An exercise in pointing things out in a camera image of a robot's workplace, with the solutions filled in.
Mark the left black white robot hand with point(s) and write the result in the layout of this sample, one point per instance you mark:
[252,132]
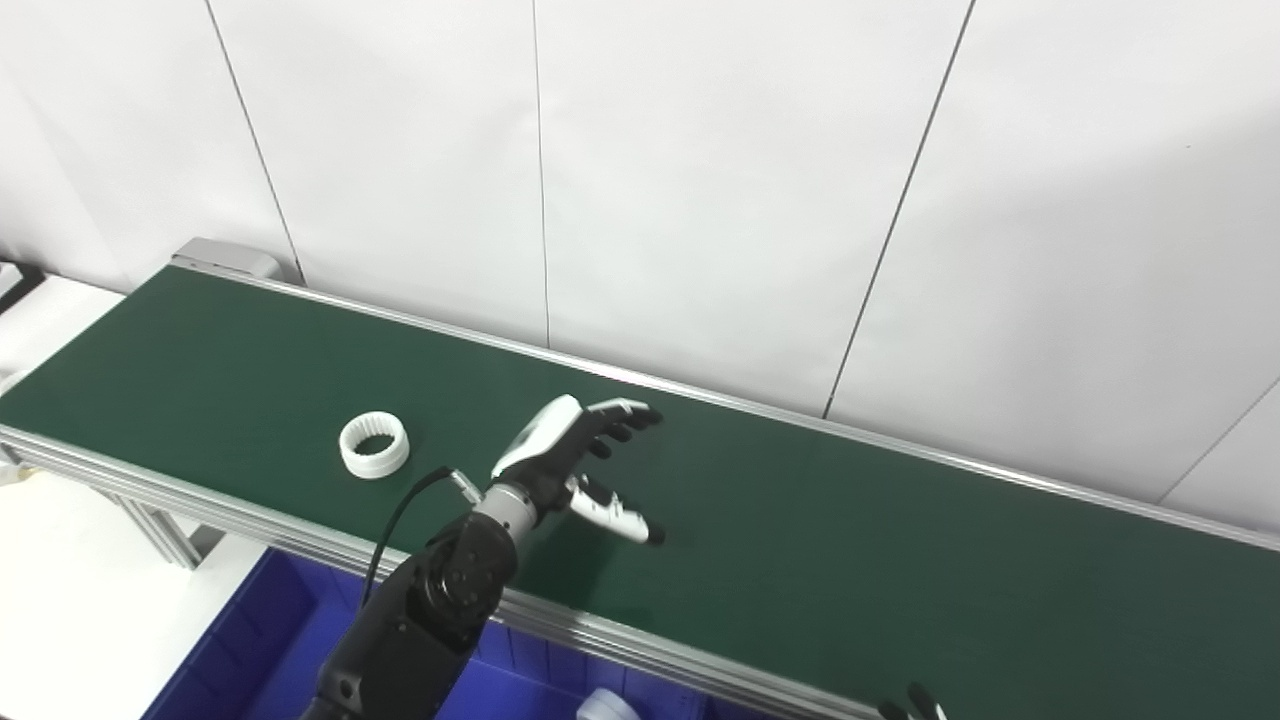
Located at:
[550,455]

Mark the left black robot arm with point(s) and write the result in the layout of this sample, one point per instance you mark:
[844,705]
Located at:
[430,610]

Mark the green conveyor belt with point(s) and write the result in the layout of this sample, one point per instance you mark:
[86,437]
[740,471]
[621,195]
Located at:
[200,505]
[800,520]

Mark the blue bin with white parts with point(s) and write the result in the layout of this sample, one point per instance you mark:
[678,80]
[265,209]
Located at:
[260,650]

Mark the aluminium conveyor leg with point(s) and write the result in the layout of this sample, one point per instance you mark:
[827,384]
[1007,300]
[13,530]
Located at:
[165,530]

